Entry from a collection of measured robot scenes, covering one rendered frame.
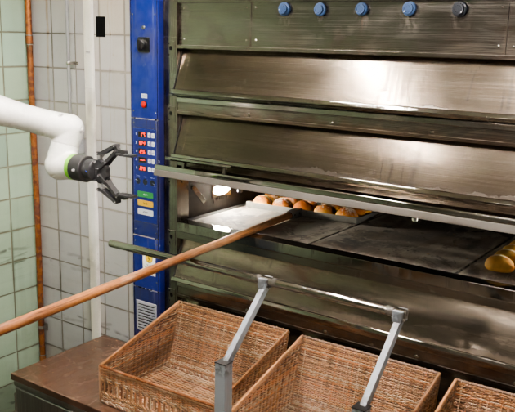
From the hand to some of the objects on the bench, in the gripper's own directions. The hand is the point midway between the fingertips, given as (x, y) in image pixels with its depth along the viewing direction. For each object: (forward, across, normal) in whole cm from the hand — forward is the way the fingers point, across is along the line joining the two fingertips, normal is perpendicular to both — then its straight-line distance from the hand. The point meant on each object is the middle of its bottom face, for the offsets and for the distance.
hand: (132, 176), depth 249 cm
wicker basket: (+64, +90, -28) cm, 114 cm away
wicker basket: (+4, +90, -28) cm, 95 cm away
